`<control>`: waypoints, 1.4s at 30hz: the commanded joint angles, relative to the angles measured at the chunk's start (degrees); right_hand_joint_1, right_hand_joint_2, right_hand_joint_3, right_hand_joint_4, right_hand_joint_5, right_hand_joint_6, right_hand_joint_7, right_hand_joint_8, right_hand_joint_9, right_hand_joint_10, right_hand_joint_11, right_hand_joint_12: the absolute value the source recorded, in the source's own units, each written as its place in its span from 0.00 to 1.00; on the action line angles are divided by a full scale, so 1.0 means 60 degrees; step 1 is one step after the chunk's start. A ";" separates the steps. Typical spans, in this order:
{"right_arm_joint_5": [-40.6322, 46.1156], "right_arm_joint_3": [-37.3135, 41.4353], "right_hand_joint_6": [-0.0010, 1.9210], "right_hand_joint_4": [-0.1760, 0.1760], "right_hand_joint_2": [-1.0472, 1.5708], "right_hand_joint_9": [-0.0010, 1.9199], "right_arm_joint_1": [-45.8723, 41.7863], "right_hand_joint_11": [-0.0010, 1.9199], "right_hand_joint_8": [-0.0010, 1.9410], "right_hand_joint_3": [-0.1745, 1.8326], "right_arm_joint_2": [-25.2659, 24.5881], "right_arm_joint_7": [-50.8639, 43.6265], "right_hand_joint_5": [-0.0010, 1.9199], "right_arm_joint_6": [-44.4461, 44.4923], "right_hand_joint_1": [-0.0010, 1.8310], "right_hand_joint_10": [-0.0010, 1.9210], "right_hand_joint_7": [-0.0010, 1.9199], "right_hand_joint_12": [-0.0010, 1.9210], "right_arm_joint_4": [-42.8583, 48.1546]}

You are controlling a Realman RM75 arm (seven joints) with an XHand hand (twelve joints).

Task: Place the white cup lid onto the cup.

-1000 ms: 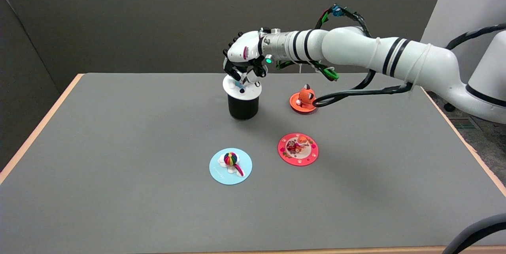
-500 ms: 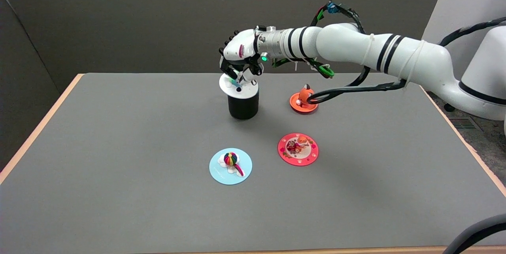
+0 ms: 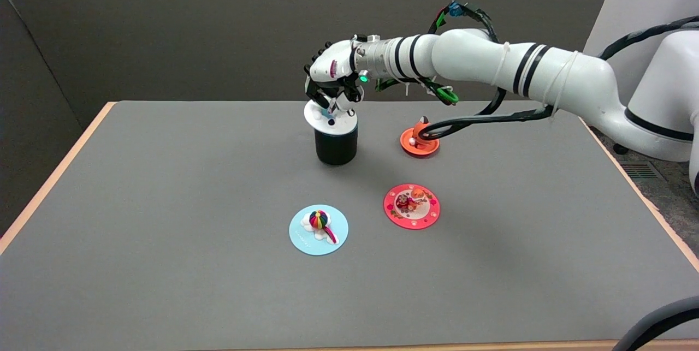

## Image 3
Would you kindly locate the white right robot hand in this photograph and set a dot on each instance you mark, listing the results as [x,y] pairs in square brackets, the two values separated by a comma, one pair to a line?
[327,64]

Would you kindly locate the white cup lid with figurine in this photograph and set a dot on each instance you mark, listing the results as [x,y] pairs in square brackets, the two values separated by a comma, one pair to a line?
[318,113]

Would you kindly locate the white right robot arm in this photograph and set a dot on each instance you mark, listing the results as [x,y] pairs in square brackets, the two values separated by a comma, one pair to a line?
[546,75]

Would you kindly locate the black cup with teal inside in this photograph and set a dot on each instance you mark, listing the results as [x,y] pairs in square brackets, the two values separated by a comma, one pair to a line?
[336,149]

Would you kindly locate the orange cup lid with fox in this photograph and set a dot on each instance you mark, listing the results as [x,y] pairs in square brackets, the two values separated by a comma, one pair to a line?
[419,146]

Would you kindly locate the red cup lid with figurine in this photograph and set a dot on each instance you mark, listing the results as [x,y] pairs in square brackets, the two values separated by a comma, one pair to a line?
[412,206]

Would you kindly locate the light blue lid, rainbow ball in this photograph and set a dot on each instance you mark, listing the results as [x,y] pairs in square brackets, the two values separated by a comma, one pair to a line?
[318,230]

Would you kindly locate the floor vent grille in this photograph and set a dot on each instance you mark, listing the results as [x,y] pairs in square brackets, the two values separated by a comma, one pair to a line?
[644,171]

